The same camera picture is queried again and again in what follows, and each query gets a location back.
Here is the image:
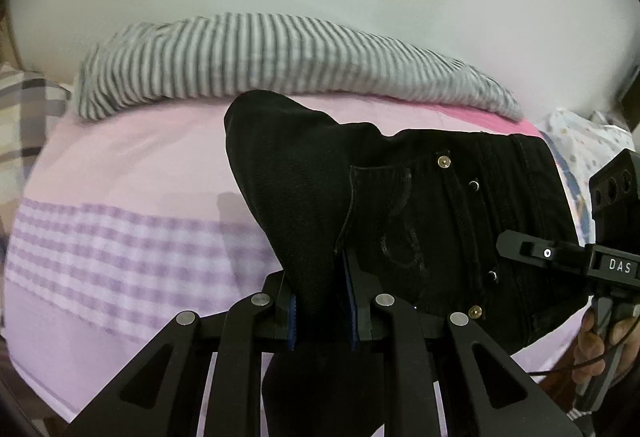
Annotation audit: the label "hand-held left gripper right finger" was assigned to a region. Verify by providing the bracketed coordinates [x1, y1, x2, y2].
[339, 251, 583, 437]

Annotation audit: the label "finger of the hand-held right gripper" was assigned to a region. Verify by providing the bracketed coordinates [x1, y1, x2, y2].
[496, 229, 594, 276]

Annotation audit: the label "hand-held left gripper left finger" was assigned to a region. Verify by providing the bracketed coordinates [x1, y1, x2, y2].
[62, 269, 301, 437]

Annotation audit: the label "black pants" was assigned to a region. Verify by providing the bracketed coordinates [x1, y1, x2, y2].
[224, 90, 593, 437]

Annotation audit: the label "person's right hand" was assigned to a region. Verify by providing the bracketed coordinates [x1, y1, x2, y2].
[572, 306, 640, 383]

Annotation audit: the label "white dotted cloth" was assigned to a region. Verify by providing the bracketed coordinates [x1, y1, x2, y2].
[540, 107, 626, 243]

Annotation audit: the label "pink and purple bed sheet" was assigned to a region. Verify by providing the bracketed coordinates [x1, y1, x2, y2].
[0, 92, 591, 437]

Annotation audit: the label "grey striped pillow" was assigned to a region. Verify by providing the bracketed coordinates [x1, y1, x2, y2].
[75, 12, 526, 123]

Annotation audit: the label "plaid cloth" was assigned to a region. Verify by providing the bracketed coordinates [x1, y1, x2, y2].
[0, 62, 73, 238]

